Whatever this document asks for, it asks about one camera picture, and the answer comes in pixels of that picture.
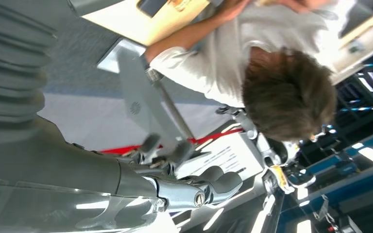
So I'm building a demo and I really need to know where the person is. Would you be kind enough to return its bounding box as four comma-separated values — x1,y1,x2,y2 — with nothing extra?
144,0,348,142

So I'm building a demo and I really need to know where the grey kiosk stand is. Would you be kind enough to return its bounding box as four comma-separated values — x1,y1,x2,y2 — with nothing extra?
97,38,194,152

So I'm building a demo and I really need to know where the red barrier strip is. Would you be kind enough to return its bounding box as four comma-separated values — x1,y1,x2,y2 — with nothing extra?
101,128,244,155

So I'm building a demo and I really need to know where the white sign board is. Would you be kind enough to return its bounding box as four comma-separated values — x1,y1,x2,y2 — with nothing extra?
175,131,266,181

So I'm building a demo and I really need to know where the black smartphone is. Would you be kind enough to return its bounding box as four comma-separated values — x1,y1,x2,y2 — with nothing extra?
136,0,168,18

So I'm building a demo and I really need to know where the blue metal rack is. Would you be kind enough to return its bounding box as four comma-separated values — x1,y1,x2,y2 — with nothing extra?
276,48,373,233

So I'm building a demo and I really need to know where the chrome stanchion post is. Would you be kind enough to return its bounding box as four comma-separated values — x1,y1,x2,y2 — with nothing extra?
144,67,196,142

